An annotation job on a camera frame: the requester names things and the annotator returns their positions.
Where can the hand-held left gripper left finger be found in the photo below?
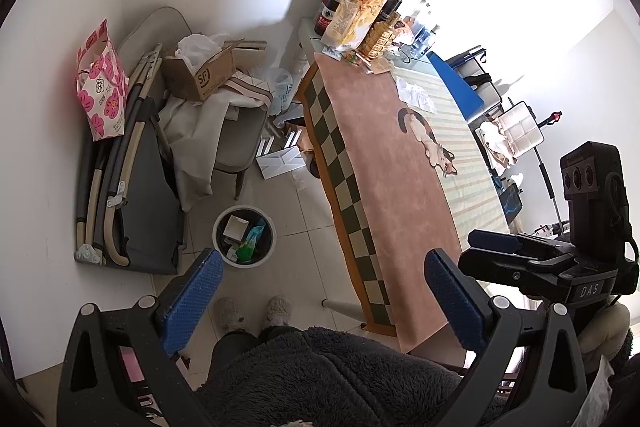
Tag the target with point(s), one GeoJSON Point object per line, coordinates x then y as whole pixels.
{"type": "Point", "coordinates": [195, 292]}

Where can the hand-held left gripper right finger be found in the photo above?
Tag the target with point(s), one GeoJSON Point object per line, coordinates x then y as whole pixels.
{"type": "Point", "coordinates": [455, 302]}

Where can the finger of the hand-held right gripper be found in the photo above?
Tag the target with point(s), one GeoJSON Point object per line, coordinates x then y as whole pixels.
{"type": "Point", "coordinates": [495, 267]}
{"type": "Point", "coordinates": [495, 241]}

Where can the white round trash bin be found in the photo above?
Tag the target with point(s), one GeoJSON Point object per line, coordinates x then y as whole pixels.
{"type": "Point", "coordinates": [220, 252]}

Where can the small white carton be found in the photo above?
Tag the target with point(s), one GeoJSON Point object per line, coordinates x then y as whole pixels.
{"type": "Point", "coordinates": [235, 228]}

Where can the blue green packet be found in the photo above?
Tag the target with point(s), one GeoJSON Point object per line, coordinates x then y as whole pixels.
{"type": "Point", "coordinates": [252, 242]}

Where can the person's left slipper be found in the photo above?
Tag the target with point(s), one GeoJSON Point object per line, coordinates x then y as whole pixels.
{"type": "Point", "coordinates": [227, 314]}

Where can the person's slipper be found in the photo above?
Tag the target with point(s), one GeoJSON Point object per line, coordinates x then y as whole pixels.
{"type": "Point", "coordinates": [278, 311]}
{"type": "Point", "coordinates": [227, 314]}

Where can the blue bag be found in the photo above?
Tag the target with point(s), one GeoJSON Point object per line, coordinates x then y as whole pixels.
{"type": "Point", "coordinates": [509, 202]}

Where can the black stand with red clamp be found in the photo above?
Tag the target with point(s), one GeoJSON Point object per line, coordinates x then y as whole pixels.
{"type": "Point", "coordinates": [547, 177]}

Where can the striped tablecloth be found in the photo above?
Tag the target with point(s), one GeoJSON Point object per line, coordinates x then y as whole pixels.
{"type": "Point", "coordinates": [470, 167]}

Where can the person's right slipper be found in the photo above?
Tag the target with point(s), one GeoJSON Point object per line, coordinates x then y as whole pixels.
{"type": "Point", "coordinates": [278, 311]}

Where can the folded grey camp bed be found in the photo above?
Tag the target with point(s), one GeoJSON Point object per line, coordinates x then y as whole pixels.
{"type": "Point", "coordinates": [145, 197]}

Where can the table with pink checkered cloth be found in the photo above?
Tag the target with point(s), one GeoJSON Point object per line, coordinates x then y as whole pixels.
{"type": "Point", "coordinates": [390, 207]}

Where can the cream fuzzy cushion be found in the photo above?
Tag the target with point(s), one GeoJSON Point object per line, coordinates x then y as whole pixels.
{"type": "Point", "coordinates": [605, 329]}

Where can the white cushioned seat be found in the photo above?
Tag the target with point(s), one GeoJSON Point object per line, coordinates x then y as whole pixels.
{"type": "Point", "coordinates": [520, 129]}

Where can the person's grey fleece clothing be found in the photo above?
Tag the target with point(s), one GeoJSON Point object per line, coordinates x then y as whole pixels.
{"type": "Point", "coordinates": [325, 382]}

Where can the white flat envelope box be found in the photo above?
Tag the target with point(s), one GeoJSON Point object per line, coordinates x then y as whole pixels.
{"type": "Point", "coordinates": [280, 163]}

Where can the blue board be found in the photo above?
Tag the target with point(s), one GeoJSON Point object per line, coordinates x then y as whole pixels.
{"type": "Point", "coordinates": [455, 82]}

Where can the grey chair with cloth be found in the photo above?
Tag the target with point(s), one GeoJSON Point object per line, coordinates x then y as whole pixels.
{"type": "Point", "coordinates": [200, 127]}

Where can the white chair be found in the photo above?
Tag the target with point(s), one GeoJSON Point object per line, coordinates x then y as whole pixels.
{"type": "Point", "coordinates": [475, 72]}

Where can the brown cardboard box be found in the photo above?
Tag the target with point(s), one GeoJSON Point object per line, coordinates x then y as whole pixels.
{"type": "Point", "coordinates": [205, 77]}

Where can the clear plastic bag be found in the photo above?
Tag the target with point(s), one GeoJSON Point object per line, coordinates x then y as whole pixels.
{"type": "Point", "coordinates": [280, 89]}

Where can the clear water bottles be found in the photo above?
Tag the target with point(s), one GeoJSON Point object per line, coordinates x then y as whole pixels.
{"type": "Point", "coordinates": [420, 34]}

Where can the pink flower paper bag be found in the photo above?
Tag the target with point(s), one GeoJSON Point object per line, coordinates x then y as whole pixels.
{"type": "Point", "coordinates": [102, 92]}

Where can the gold patterned box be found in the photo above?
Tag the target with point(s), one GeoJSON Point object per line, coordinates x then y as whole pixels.
{"type": "Point", "coordinates": [382, 39]}

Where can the white plastic bag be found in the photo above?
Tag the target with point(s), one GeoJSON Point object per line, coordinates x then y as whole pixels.
{"type": "Point", "coordinates": [197, 49]}

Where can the dark black-cap bottle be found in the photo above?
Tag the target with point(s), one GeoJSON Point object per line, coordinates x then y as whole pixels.
{"type": "Point", "coordinates": [389, 9]}

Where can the yellow snack bag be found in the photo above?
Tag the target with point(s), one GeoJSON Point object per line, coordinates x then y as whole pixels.
{"type": "Point", "coordinates": [357, 19]}

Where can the dark red-cap sauce bottle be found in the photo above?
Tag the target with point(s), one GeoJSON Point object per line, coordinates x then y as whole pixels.
{"type": "Point", "coordinates": [327, 14]}

